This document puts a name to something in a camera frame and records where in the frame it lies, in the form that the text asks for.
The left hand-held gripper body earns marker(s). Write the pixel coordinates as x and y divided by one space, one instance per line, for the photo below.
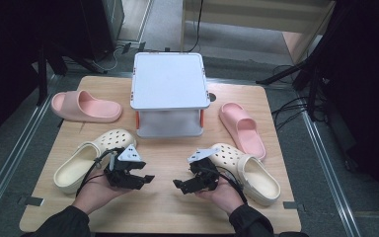
125 171

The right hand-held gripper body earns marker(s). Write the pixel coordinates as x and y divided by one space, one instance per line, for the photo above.
205 176

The cream perforated clog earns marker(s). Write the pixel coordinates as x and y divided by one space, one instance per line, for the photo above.
260 181
75 168

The pink slide sandal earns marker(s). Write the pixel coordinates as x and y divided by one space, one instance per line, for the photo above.
92 110
243 130

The white two-tier shoe rack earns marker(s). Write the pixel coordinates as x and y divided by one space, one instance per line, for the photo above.
169 80

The person's right hand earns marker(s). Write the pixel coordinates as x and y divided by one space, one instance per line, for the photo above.
225 197

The person's left hand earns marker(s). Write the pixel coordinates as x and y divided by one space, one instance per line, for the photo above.
95 194

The round table grommet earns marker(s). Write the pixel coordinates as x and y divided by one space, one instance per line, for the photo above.
212 97

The grey tape strip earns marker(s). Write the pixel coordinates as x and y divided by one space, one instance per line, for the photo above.
291 205
31 201

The black metal stand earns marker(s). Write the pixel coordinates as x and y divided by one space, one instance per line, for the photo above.
42 72

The dark cabinet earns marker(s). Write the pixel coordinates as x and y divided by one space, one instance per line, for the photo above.
105 26

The black tripod stand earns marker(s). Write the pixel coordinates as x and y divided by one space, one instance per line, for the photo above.
312 65

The beige wooden partition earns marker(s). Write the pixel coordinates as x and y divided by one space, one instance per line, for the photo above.
260 16

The metal floor rail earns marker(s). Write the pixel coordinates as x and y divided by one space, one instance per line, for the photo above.
16 144
329 171

